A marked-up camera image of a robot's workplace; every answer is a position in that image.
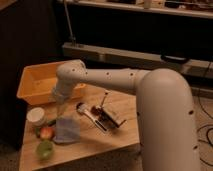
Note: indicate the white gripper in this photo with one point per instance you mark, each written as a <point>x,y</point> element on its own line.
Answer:
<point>61,101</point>

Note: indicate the green pepper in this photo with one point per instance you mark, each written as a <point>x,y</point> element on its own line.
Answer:
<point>49,124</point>

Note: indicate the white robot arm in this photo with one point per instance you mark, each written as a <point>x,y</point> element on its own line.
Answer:
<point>164,107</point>

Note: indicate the orange plastic tray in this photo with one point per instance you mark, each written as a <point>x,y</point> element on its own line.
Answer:
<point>36,83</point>

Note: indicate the white round cup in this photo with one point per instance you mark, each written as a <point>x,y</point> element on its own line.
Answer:
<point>36,116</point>

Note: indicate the blue folded cloth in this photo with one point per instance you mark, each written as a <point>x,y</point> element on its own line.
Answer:
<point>67,131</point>

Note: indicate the black metal tool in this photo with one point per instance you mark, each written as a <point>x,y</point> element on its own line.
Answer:
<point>106,114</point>

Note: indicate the red apple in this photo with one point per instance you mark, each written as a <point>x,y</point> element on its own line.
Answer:
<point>46,133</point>

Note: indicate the metal pole stand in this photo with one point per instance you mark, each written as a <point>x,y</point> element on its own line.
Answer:
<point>72,37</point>

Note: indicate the green apple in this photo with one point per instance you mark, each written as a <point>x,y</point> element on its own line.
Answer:
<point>44,150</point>

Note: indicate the black device on shelf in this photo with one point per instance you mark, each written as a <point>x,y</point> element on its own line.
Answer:
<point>172,59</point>

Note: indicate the grey low shelf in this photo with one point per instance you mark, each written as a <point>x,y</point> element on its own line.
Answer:
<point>136,59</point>

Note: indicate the upper shelf with items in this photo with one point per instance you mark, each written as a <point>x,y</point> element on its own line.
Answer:
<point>146,6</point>

